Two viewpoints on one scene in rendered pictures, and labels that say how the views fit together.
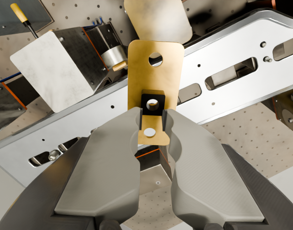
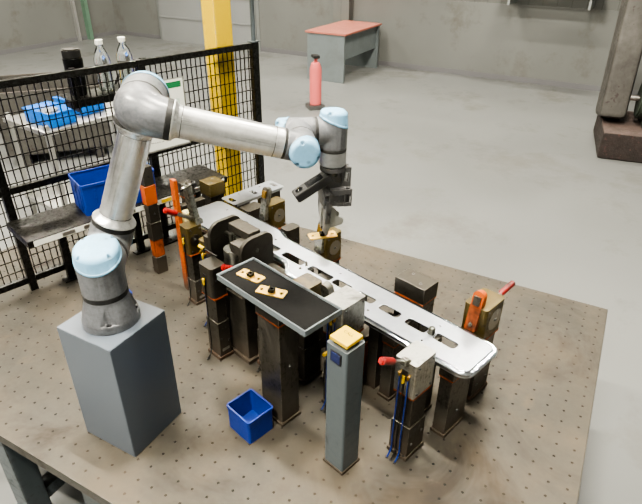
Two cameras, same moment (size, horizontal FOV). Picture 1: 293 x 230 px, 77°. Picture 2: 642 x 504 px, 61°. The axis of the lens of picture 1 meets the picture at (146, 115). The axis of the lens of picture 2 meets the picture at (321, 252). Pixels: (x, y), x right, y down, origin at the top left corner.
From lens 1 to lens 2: 1.54 m
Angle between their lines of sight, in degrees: 56
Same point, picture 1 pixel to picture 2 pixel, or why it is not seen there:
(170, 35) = (309, 278)
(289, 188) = (461, 260)
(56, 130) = (406, 333)
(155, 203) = (526, 319)
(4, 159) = (464, 362)
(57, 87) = (350, 295)
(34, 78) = (349, 302)
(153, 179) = (411, 276)
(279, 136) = (367, 270)
